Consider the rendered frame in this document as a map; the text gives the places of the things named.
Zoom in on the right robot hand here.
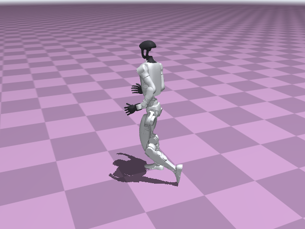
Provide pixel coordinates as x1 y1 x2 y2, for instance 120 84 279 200
131 83 143 94

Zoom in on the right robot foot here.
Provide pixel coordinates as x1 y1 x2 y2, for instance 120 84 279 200
144 163 164 170

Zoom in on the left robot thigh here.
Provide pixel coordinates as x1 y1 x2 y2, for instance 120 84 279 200
139 111 156 151

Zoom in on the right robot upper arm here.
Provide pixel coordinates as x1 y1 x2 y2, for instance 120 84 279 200
159 63 165 91

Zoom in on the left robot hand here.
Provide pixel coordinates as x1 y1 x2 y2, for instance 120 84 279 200
124 103 142 115

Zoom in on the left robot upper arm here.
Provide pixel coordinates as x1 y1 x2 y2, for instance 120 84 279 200
137 64 156 93

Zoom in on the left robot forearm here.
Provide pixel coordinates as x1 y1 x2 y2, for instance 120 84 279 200
136 87 154 110

